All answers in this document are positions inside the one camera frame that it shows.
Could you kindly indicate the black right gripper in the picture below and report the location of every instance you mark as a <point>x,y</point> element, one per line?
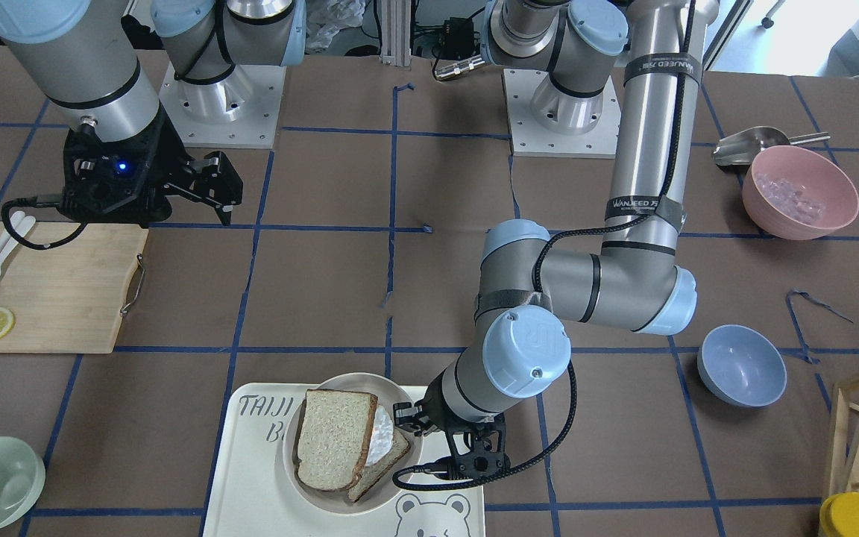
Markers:
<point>163,158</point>

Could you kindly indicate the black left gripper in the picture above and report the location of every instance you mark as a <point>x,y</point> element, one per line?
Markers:
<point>434,415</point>

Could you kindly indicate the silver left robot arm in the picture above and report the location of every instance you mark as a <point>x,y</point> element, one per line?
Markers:
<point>623,274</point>

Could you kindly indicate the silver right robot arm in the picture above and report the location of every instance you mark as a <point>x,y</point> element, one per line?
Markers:
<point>81,58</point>

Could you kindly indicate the fried egg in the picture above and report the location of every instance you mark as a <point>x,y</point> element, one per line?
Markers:
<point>382,436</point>

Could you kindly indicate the wooden cutting board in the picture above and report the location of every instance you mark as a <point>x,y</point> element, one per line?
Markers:
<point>69,300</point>

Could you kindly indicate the cream bear tray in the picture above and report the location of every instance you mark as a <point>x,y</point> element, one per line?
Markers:
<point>250,495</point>

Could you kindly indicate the blue bowl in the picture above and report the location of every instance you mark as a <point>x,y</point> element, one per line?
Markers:
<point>741,367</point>

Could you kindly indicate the yellow mug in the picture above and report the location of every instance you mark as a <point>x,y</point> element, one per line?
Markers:
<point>839,515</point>

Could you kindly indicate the metal scoop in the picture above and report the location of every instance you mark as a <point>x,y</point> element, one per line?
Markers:
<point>741,148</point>

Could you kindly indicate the pink bowl with ice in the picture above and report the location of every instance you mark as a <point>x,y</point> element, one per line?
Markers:
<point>796,194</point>

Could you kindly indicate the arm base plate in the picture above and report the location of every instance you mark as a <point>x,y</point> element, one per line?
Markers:
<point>239,112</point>
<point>544,122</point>

